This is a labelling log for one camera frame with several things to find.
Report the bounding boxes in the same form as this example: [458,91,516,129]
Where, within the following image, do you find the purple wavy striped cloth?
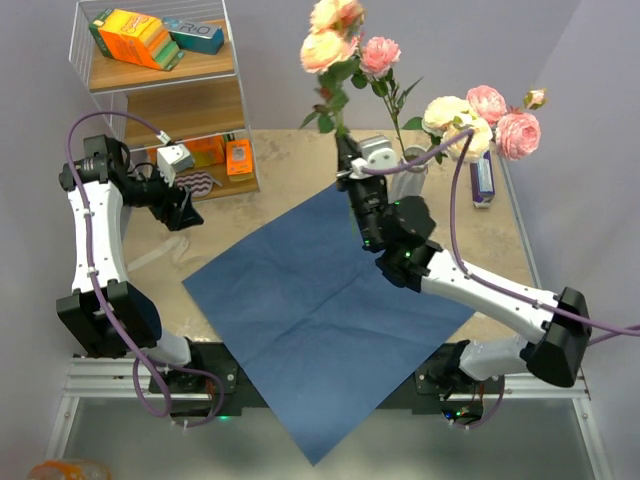
[175,171,223,201]

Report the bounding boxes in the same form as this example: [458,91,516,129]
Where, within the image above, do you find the white wire wooden shelf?
[68,0,262,201]

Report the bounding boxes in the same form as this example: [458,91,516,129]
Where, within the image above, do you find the beige ribbon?
[126,236,190,272]

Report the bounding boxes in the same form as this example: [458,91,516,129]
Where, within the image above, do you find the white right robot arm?
[335,133,591,393]

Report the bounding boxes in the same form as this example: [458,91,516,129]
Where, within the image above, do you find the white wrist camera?
[349,135,399,180]
[156,144,195,186]

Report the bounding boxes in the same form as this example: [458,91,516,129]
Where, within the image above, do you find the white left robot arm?
[56,135,207,392]

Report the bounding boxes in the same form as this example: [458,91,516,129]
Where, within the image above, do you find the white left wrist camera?
[156,144,195,186]

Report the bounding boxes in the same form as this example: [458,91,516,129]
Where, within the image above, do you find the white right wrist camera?
[349,135,399,180]

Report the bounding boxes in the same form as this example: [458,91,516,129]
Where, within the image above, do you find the orange box bottom middle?
[184,135,226,169]

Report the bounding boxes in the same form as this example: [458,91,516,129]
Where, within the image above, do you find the pink white rose stem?
[402,96,493,161]

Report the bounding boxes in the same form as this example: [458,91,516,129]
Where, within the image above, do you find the orange sponge pack top shelf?
[88,8,184,71]

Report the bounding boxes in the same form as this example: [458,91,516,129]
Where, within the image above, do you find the aluminium frame rail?
[47,132,614,480]

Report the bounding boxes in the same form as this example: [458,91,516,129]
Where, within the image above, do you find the peach rose stem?
[300,0,365,136]

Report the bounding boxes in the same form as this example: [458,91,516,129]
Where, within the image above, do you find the orange box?
[184,135,226,169]
[226,139,254,182]

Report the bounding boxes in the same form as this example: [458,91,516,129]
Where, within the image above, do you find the white ribbed ceramic vase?
[388,145,428,203]

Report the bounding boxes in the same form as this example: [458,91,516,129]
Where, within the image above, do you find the teal toothpaste box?
[162,16,225,55]

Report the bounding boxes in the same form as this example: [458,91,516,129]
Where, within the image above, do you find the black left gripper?
[122,162,204,230]

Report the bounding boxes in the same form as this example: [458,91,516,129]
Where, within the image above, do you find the orange box bottom right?
[226,139,254,182]

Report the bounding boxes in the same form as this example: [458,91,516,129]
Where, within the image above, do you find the blue wrapping paper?
[184,187,473,463]

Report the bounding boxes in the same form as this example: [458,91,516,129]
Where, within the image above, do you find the purple rectangular box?
[469,151,495,208]

